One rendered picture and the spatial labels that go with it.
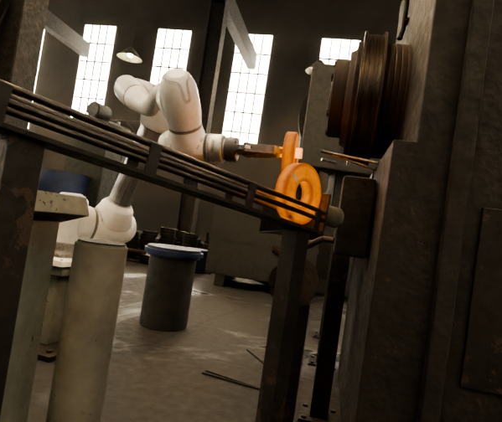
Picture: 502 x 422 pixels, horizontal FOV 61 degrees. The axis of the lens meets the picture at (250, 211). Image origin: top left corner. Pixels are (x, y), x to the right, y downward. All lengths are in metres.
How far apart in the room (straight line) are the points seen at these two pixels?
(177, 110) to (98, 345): 0.65
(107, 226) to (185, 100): 0.90
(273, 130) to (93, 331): 11.20
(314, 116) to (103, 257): 3.48
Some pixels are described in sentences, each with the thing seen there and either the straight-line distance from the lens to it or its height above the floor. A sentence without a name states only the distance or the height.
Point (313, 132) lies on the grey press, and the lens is 4.24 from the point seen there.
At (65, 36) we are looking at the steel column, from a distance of 13.83.
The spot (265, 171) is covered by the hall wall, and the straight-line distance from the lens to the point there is 11.84.
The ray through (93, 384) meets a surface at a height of 0.20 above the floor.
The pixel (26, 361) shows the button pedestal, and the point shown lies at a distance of 1.17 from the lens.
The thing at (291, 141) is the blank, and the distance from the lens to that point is 1.23.
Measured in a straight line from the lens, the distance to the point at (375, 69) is 1.45.
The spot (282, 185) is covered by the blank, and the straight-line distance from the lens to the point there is 1.02.
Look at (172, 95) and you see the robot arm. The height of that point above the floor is 0.94.
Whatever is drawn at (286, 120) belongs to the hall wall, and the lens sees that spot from 12.07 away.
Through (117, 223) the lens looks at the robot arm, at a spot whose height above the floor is 0.53.
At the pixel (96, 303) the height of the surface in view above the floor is 0.39.
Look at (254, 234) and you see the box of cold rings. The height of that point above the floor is 0.54.
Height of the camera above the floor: 0.61
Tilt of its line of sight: 2 degrees up
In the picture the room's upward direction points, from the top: 8 degrees clockwise
